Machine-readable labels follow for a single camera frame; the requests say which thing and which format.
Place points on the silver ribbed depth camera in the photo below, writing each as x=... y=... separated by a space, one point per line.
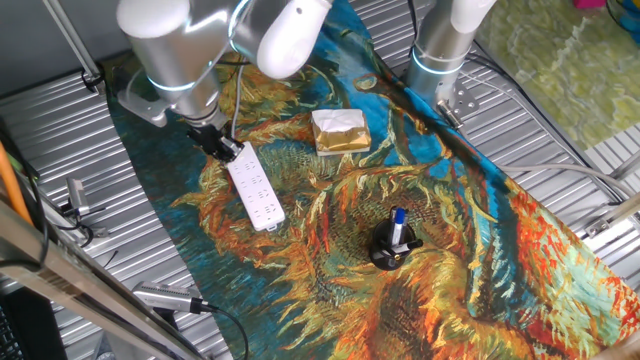
x=165 y=297

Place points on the blue capped white marker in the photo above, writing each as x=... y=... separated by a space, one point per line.
x=398 y=225

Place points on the aluminium profile bar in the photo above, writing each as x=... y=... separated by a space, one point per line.
x=612 y=215

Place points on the white power strip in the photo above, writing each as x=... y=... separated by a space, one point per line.
x=256 y=190

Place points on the black pen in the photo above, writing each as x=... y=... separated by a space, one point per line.
x=407 y=246

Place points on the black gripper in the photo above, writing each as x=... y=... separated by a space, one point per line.
x=209 y=141

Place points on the black monitor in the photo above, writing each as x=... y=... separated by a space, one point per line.
x=30 y=325

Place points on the small silver camera on stand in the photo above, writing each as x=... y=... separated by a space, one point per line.
x=77 y=196

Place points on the green patterned cloth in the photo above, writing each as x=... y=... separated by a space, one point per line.
x=560 y=65

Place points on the aluminium frame beam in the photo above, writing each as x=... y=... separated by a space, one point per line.
x=75 y=285

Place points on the blue red colourful item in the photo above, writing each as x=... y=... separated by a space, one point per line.
x=627 y=12

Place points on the grey metal pole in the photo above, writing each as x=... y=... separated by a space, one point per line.
x=72 y=42

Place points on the gold white tissue pack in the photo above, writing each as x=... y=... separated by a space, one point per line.
x=341 y=132

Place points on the black pen holder cup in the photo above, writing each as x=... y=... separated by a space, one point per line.
x=387 y=252

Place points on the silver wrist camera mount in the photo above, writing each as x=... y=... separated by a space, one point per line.
x=140 y=102

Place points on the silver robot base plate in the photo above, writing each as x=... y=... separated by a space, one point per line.
x=462 y=102

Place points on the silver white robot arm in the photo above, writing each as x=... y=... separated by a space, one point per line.
x=170 y=55

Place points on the sunflower painting tablecloth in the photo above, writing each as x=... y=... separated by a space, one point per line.
x=325 y=280

